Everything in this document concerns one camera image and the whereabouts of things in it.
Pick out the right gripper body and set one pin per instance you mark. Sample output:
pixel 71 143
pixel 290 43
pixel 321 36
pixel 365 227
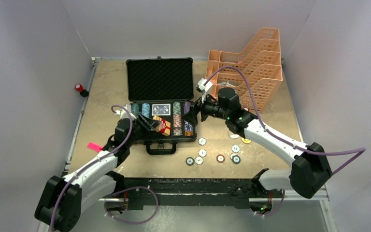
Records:
pixel 199 106

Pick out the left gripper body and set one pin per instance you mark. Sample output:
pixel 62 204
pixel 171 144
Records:
pixel 142 121

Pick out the red gold card deck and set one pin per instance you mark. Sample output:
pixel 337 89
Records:
pixel 164 126

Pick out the blue playing card deck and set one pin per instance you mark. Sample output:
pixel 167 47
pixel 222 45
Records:
pixel 161 109

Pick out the clear round button chip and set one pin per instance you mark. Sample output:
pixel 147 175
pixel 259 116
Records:
pixel 234 136

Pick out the yellow round button chip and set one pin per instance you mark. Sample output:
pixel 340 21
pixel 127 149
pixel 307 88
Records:
pixel 246 141

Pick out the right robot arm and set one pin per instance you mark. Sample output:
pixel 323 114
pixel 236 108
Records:
pixel 307 171

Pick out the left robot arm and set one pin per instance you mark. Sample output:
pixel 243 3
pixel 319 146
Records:
pixel 65 198

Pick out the black poker set case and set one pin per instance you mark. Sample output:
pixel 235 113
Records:
pixel 160 81

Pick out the white poker chip upper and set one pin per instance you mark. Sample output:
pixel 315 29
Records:
pixel 202 141

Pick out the white poker chip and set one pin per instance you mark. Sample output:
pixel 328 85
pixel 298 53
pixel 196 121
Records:
pixel 235 149
pixel 202 153
pixel 199 160
pixel 202 141

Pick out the white poker chip middle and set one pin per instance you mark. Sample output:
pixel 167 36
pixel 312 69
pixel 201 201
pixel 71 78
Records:
pixel 202 153

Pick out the dark green poker chip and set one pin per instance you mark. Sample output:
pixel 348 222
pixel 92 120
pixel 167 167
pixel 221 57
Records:
pixel 189 161

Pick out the white poker chip lower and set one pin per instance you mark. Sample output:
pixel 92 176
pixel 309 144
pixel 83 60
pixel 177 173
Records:
pixel 199 160

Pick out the white poker chip right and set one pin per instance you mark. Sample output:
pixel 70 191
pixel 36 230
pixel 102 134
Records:
pixel 235 149

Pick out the red poker chip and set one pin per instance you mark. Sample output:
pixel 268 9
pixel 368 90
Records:
pixel 220 158

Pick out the pink highlighter marker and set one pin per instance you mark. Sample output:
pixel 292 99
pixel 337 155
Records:
pixel 95 147

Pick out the teal poker chip right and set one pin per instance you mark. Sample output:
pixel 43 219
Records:
pixel 235 158

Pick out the red emergency button left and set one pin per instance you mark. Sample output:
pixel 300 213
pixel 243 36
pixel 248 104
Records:
pixel 83 92

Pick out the orange plastic file tray rack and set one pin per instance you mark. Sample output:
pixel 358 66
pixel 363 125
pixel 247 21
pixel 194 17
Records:
pixel 255 73

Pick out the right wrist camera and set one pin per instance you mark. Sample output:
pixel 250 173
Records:
pixel 204 87

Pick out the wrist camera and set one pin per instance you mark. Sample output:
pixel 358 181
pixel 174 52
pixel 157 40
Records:
pixel 204 87
pixel 124 113

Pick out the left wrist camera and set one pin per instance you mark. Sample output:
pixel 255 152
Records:
pixel 124 113

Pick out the black base frame rail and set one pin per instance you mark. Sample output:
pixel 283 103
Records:
pixel 244 193

